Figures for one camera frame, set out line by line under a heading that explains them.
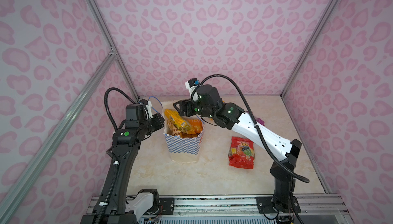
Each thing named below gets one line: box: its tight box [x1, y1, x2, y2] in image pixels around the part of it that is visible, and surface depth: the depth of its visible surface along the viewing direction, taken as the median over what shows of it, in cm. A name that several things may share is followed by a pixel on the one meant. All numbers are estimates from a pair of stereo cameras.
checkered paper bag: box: [162, 101, 206, 163], surface depth 76 cm
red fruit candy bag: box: [228, 136, 255, 170], surface depth 86 cm
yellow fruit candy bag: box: [163, 108, 196, 135], surface depth 82 cm
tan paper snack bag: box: [166, 119, 182, 136], surface depth 85 cm
